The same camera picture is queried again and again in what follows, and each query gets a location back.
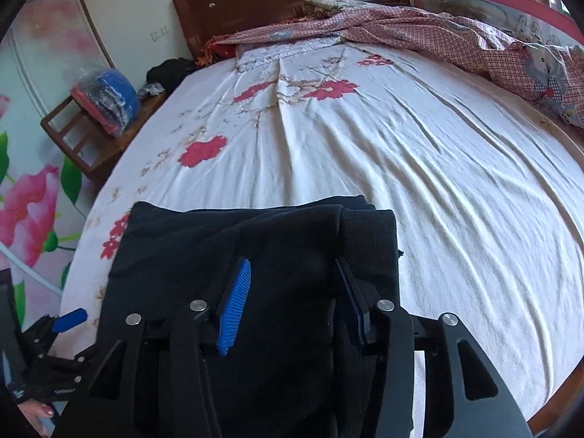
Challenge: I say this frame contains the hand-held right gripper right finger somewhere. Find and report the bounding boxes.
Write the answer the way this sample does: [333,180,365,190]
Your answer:
[335,258,534,438]

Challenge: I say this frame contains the red fringed pillow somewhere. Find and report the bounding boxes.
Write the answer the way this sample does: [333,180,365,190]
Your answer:
[196,36,238,67]

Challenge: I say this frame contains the pale floral pillowcase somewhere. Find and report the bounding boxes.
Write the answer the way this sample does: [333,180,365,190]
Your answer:
[235,39,343,71]

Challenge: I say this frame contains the dark clothes pile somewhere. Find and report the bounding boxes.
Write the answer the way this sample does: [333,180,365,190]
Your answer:
[146,58,197,92]

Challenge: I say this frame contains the blue bag of clothes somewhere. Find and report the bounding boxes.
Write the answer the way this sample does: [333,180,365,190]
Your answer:
[70,69,141,138]

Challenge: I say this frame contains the white floral bed sheet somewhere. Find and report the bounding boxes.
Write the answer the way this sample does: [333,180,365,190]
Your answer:
[59,39,584,425]

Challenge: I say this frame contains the black pants red white stripes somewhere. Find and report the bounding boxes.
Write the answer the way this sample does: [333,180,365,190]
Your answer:
[98,195,416,438]

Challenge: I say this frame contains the wooden chair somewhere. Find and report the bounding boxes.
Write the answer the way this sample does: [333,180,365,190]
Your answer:
[40,89,167,185]

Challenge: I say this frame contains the pink checkered quilt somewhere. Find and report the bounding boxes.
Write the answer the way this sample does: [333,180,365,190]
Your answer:
[228,0,584,128]

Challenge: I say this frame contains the floral printed wardrobe door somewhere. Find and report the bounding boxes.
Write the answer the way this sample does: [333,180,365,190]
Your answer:
[0,0,115,293]

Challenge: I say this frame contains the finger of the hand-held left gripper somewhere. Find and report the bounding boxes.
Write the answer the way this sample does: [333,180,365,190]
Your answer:
[23,308,88,357]

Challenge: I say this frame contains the person's left hand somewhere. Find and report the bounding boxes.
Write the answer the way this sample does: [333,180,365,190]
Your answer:
[20,399,58,438]

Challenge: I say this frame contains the cartoon printed board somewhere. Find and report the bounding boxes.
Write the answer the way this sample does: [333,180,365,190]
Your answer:
[411,0,584,46]

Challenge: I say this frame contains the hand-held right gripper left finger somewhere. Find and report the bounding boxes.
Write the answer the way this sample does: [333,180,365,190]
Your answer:
[55,258,253,438]

